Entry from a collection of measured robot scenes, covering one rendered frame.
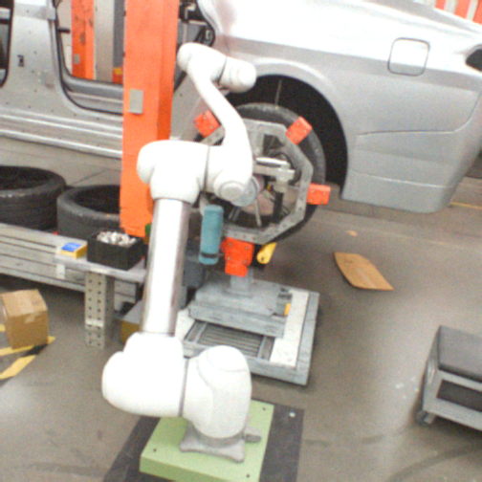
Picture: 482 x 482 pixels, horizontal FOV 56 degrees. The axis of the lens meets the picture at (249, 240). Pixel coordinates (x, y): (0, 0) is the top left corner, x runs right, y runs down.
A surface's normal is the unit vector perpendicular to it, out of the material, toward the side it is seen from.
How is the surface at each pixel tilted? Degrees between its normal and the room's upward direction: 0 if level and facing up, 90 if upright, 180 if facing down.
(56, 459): 0
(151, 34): 90
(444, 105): 90
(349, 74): 90
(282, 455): 0
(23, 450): 0
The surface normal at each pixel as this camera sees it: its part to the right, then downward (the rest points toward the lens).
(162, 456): 0.14, -0.92
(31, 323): 0.56, 0.37
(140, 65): -0.21, 0.33
